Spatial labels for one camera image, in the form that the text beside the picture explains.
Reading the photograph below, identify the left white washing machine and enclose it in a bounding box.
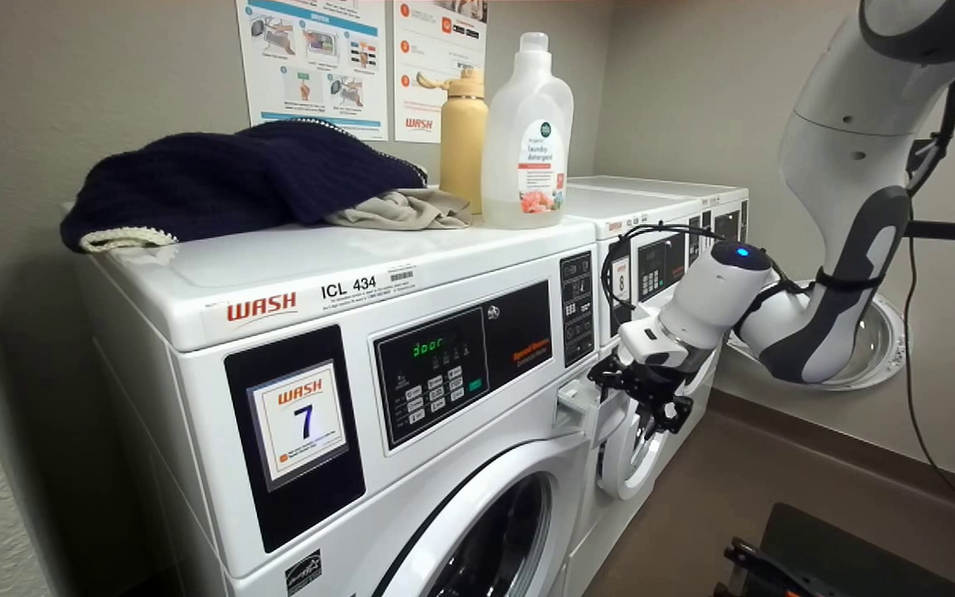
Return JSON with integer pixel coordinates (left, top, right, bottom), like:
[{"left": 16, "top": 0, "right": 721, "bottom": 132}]
[{"left": 80, "top": 217, "right": 598, "bottom": 597}]

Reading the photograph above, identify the navy blue cloth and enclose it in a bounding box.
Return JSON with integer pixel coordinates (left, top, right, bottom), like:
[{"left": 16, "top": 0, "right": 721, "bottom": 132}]
[{"left": 59, "top": 119, "right": 426, "bottom": 251}]

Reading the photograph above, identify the washer round door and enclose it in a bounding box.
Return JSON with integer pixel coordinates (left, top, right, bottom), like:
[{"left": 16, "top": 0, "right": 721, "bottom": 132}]
[
  {"left": 370, "top": 435, "right": 585, "bottom": 597},
  {"left": 598, "top": 403, "right": 671, "bottom": 500}
]

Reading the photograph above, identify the red white instruction poster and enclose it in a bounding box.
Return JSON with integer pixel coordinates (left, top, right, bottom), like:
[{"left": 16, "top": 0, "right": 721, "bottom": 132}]
[{"left": 391, "top": 0, "right": 488, "bottom": 143}]

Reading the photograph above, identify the clear detergent jug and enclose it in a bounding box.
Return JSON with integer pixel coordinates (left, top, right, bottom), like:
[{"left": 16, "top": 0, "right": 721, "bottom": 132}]
[{"left": 482, "top": 30, "right": 573, "bottom": 228}]

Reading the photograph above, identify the white washing machine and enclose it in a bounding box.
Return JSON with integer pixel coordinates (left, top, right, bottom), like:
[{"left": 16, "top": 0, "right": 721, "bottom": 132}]
[
  {"left": 561, "top": 175, "right": 749, "bottom": 597},
  {"left": 80, "top": 217, "right": 598, "bottom": 597}
]

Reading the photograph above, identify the beige cloth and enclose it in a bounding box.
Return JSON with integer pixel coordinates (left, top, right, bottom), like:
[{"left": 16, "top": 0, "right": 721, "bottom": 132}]
[{"left": 67, "top": 189, "right": 477, "bottom": 251}]

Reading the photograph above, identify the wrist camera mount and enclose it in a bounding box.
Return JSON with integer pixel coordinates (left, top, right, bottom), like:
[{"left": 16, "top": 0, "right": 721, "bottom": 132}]
[{"left": 616, "top": 320, "right": 685, "bottom": 367}]

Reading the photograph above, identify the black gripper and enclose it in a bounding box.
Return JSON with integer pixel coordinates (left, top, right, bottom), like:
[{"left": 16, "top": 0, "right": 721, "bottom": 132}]
[{"left": 585, "top": 356, "right": 694, "bottom": 435}]

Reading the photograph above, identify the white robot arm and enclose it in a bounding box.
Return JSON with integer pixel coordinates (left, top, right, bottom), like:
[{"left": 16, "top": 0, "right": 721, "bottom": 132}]
[{"left": 589, "top": 0, "right": 955, "bottom": 433}]

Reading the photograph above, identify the white detergent drawer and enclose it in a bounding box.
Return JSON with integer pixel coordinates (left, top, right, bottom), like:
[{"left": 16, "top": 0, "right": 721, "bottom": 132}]
[{"left": 557, "top": 374, "right": 601, "bottom": 440}]

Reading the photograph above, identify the right white washing machine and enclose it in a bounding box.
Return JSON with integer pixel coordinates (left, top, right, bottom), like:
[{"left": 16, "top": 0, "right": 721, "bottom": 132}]
[{"left": 561, "top": 175, "right": 749, "bottom": 597}]

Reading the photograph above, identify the black cable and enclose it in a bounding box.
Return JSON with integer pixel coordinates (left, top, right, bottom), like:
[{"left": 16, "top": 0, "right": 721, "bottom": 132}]
[{"left": 897, "top": 228, "right": 955, "bottom": 533}]

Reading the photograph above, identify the yellow water bottle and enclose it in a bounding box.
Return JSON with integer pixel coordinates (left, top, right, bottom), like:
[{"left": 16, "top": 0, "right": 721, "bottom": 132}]
[{"left": 440, "top": 66, "right": 488, "bottom": 214}]

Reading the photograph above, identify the black base equipment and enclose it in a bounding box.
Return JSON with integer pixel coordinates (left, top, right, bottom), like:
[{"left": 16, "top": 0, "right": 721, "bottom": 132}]
[{"left": 711, "top": 500, "right": 955, "bottom": 597}]

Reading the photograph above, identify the blue instruction poster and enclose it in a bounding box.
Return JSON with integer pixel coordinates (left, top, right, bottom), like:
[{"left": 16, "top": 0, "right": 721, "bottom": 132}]
[{"left": 235, "top": 0, "right": 386, "bottom": 139}]

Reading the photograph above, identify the left washer round door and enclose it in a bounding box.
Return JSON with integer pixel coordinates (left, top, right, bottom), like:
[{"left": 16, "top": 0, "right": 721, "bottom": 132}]
[{"left": 370, "top": 435, "right": 585, "bottom": 597}]

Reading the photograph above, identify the right washer round door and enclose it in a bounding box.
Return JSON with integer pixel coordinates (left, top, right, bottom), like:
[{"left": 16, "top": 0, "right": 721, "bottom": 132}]
[{"left": 598, "top": 403, "right": 671, "bottom": 500}]

